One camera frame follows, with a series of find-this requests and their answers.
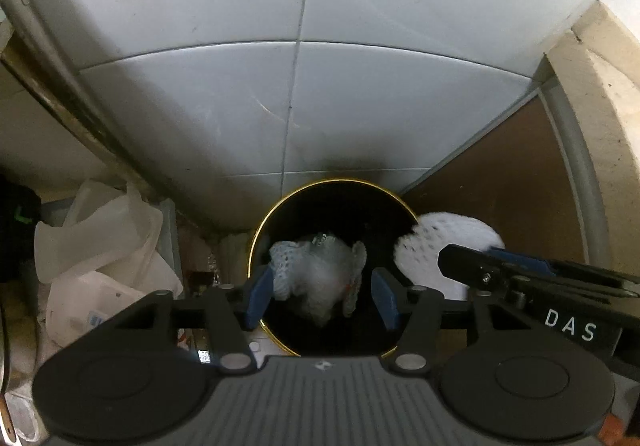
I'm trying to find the black object green mark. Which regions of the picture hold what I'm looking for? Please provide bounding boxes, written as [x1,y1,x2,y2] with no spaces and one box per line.
[0,176,42,287]

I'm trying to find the black trash bin gold rim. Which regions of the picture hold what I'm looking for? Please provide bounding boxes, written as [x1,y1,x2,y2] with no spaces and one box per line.
[246,179,421,358]

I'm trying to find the white foam fruit net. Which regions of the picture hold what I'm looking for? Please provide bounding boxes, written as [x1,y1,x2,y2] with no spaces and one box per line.
[268,233,368,327]
[393,212,506,301]

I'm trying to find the white plastic bag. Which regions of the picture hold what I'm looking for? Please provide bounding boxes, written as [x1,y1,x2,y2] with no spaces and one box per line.
[34,178,185,349]

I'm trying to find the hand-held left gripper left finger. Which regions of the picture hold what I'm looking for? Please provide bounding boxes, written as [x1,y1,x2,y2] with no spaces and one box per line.
[102,265,275,372]

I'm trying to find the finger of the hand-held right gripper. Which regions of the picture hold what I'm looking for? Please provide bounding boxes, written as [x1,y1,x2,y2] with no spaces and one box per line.
[437,244,531,307]
[487,248,640,297]

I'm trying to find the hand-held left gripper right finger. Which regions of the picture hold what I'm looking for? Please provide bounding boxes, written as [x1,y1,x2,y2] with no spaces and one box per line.
[371,267,531,372]

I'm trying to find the brown cabinet panel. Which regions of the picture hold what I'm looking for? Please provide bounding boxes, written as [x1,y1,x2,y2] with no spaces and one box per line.
[402,96,586,267]

